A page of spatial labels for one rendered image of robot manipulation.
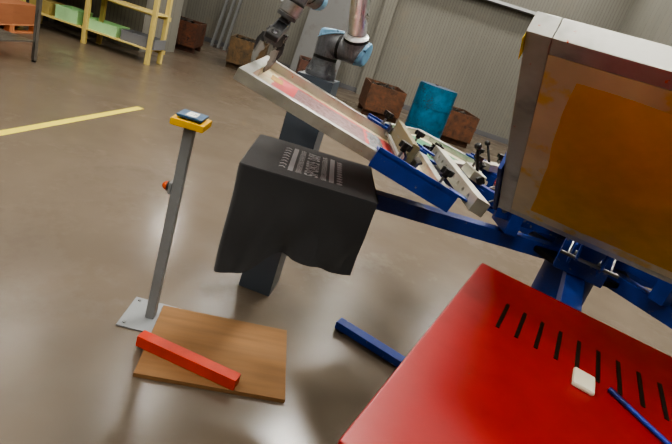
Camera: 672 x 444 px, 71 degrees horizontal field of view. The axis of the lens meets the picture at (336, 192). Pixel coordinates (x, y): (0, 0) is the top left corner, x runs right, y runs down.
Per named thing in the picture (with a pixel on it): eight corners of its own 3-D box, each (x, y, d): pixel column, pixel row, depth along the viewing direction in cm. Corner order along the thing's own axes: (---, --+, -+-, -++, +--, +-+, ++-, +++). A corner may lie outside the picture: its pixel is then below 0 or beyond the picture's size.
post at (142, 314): (115, 325, 205) (154, 114, 174) (136, 297, 225) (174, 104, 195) (165, 338, 207) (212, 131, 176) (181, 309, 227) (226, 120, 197)
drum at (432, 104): (399, 134, 851) (420, 78, 818) (435, 146, 847) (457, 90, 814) (398, 141, 788) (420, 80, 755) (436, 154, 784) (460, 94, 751)
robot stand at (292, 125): (250, 271, 278) (306, 69, 240) (278, 282, 277) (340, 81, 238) (238, 285, 261) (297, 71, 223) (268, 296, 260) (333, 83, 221)
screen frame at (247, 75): (232, 78, 140) (238, 67, 139) (263, 63, 195) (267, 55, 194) (449, 209, 153) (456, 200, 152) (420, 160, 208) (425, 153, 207)
